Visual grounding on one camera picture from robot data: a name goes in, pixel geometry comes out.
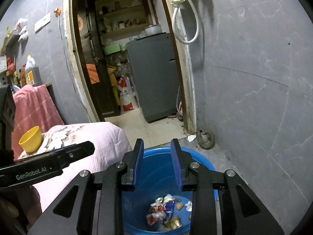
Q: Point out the wall socket panel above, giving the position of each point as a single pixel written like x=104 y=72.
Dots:
x=42 y=22

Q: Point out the yellow brown snack wrapper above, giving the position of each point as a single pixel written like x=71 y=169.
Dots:
x=173 y=223

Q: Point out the red snack wrapper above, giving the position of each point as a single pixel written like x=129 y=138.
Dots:
x=156 y=214

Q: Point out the cooking oil jug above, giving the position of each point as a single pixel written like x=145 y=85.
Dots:
x=32 y=74

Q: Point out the pink floral tablecloth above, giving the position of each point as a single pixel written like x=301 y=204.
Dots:
x=110 y=144

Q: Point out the yellow bowl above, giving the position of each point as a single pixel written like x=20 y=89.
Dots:
x=31 y=141

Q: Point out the steel pot on refrigerator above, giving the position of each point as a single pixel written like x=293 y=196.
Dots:
x=153 y=30

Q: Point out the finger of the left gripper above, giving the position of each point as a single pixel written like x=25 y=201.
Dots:
x=73 y=153

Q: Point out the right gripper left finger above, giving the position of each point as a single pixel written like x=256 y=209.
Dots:
x=93 y=202

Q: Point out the grey refrigerator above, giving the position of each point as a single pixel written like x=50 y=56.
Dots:
x=155 y=75

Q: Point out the person's left hand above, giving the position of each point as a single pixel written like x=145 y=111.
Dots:
x=20 y=209

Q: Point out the silver foil wrapper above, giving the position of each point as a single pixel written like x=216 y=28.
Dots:
x=188 y=206

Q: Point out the red checked cloth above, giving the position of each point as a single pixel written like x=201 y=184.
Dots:
x=33 y=107

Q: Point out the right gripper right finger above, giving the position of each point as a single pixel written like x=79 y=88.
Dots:
x=242 y=212

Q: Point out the dark blue snack wrapper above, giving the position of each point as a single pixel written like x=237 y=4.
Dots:
x=168 y=203

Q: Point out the brown nut shell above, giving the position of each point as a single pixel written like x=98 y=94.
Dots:
x=179 y=206

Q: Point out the wall spice shelf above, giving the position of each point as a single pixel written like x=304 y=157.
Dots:
x=10 y=41

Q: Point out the white red sack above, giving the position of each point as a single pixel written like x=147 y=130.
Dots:
x=127 y=95

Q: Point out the blue plastic basin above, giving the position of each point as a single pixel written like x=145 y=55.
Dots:
x=156 y=180

